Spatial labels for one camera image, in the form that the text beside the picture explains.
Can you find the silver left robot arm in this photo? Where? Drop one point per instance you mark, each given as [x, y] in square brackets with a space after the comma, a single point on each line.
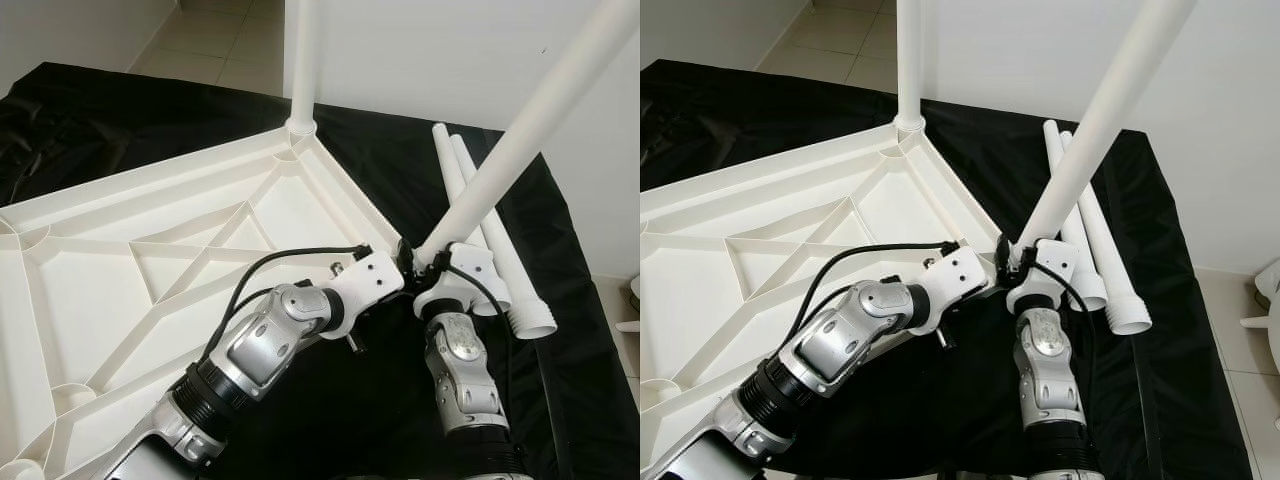
[260, 350]
[840, 345]

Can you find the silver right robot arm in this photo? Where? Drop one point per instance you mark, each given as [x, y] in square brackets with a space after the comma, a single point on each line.
[1050, 380]
[465, 380]

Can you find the white plastic table top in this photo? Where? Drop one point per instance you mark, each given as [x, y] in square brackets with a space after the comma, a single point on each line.
[720, 280]
[100, 280]

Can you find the white plastic chair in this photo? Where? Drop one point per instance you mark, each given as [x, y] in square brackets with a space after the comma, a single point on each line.
[1265, 310]
[630, 300]

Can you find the black table cloth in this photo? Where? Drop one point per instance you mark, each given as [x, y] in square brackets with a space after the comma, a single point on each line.
[580, 400]
[1180, 400]

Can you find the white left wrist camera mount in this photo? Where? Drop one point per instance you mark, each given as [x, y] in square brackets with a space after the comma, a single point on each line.
[960, 275]
[370, 280]

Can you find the white plastic table leg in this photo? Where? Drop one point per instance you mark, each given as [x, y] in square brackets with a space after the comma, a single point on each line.
[450, 170]
[530, 310]
[540, 120]
[1055, 160]
[302, 60]
[910, 60]
[1110, 120]
[1125, 305]

